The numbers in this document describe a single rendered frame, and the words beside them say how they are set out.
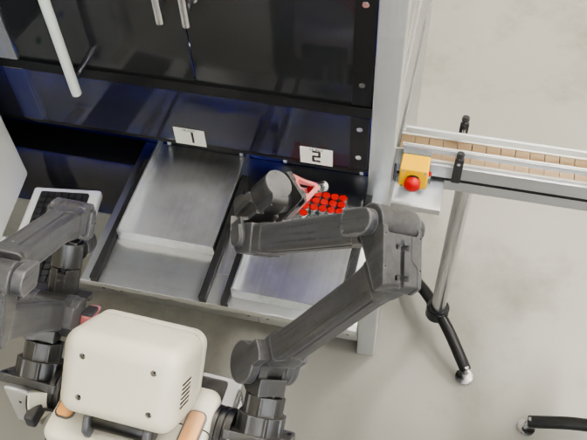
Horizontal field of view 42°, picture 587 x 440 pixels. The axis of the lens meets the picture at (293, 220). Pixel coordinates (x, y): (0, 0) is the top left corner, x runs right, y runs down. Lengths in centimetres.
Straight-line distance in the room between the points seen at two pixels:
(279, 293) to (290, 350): 60
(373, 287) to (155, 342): 38
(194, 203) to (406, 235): 102
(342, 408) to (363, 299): 158
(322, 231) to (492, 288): 181
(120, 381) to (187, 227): 81
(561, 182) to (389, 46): 67
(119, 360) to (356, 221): 45
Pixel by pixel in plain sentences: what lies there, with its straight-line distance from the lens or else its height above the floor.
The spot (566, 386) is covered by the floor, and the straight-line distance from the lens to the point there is 286.
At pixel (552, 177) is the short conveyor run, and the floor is 93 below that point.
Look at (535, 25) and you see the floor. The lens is 411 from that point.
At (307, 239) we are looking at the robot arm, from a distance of 128.
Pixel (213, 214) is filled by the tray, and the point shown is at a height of 88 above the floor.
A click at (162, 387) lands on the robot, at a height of 136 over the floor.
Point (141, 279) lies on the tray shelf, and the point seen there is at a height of 88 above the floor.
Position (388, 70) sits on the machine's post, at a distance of 172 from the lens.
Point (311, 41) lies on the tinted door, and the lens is 173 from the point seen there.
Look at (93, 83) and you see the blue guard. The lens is 203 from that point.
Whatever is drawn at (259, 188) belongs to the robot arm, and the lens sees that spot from 142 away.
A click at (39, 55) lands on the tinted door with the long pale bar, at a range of 206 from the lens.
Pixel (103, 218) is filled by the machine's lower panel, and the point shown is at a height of 57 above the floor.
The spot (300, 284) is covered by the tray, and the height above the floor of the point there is 88.
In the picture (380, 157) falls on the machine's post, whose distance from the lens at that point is 192.
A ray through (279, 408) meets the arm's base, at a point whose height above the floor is 123.
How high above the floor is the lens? 248
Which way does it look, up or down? 53 degrees down
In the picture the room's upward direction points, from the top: 3 degrees counter-clockwise
